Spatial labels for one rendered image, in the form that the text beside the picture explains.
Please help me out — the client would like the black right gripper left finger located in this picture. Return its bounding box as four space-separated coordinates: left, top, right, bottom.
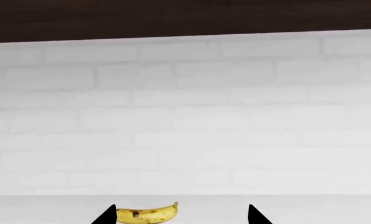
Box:
91 203 117 224

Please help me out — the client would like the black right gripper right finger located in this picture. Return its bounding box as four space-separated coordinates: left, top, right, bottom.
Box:
248 203 274 224

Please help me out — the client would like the yellow spotted banana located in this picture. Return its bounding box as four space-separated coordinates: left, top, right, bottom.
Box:
115 202 179 224

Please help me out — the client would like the dark wood wall cabinet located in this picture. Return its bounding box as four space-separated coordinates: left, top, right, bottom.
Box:
0 0 371 44

